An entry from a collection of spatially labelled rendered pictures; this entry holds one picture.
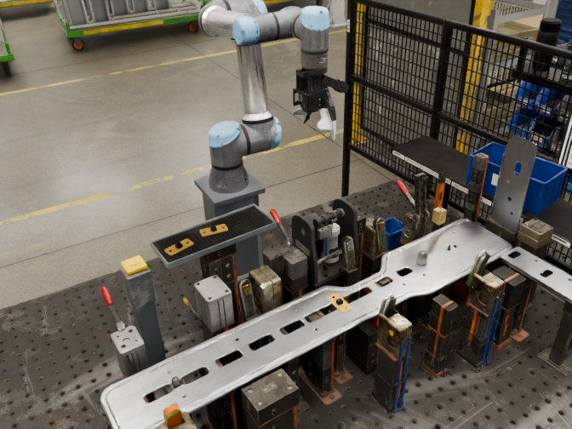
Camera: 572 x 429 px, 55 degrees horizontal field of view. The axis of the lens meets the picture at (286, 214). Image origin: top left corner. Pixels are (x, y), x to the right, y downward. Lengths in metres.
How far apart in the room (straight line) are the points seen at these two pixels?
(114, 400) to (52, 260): 2.40
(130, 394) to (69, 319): 0.79
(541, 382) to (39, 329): 1.74
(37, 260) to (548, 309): 2.96
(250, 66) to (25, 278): 2.28
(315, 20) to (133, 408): 1.08
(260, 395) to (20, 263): 2.71
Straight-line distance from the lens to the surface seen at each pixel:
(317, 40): 1.53
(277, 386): 1.44
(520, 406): 1.93
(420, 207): 1.98
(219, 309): 1.59
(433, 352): 1.88
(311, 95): 1.56
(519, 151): 1.99
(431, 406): 1.86
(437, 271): 1.85
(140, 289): 1.67
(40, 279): 3.72
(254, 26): 1.55
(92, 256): 3.78
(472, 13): 3.70
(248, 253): 2.19
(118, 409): 1.50
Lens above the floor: 2.13
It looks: 33 degrees down
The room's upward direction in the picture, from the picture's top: 2 degrees counter-clockwise
